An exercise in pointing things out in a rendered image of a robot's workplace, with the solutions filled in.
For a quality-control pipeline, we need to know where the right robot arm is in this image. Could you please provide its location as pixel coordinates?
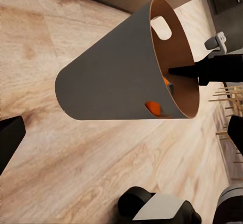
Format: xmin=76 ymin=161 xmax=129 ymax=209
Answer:
xmin=169 ymin=32 xmax=243 ymax=86

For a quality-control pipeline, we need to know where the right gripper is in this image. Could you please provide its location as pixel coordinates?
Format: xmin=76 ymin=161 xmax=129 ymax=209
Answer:
xmin=169 ymin=54 xmax=243 ymax=86

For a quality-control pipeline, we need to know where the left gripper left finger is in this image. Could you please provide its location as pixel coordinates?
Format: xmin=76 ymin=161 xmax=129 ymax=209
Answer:
xmin=0 ymin=116 xmax=26 ymax=175

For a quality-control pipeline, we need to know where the trash can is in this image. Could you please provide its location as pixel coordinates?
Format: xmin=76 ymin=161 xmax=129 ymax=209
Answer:
xmin=55 ymin=0 xmax=199 ymax=121

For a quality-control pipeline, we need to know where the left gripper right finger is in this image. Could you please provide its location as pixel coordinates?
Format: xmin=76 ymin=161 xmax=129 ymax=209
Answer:
xmin=227 ymin=115 xmax=243 ymax=155

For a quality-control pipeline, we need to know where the can of soda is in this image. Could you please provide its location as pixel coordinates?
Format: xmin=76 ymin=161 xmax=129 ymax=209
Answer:
xmin=145 ymin=79 xmax=174 ymax=116

